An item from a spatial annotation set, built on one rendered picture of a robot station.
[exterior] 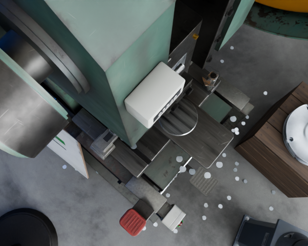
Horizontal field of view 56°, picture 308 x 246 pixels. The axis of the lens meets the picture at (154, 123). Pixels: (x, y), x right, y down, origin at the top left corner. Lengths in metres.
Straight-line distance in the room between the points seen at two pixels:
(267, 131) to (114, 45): 1.24
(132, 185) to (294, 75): 1.34
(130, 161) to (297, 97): 0.92
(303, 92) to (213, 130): 0.75
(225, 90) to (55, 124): 0.86
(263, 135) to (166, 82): 1.12
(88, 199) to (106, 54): 1.47
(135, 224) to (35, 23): 0.69
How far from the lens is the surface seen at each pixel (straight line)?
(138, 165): 0.96
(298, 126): 1.48
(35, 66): 0.37
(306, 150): 1.47
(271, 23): 0.90
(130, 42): 0.27
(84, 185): 1.70
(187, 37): 0.59
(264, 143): 1.43
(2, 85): 0.31
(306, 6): 0.83
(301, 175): 1.48
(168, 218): 1.04
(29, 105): 0.32
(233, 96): 1.13
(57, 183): 1.74
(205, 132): 0.92
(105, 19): 0.26
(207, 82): 0.97
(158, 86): 0.35
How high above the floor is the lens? 1.66
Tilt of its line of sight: 75 degrees down
